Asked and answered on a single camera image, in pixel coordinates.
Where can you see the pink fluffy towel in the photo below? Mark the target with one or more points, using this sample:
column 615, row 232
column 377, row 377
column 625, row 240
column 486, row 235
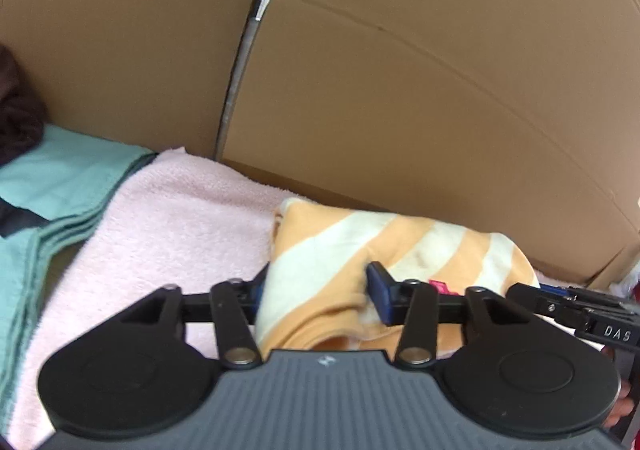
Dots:
column 182, row 220

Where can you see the teal folded cloth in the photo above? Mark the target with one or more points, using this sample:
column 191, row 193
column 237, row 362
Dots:
column 51, row 197

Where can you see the large cardboard box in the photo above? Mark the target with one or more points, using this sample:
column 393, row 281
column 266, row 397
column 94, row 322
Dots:
column 153, row 73

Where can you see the orange white striped garment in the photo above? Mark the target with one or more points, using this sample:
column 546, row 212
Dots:
column 315, row 295

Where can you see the dark maroon garment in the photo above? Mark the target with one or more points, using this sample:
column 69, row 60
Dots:
column 23, row 116

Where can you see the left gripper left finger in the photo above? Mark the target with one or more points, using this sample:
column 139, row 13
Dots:
column 231, row 307

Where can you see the right hand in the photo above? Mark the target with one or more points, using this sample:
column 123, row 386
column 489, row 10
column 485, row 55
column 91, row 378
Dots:
column 623, row 406

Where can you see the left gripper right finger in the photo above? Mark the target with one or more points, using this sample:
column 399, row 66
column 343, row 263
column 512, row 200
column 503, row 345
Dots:
column 419, row 309

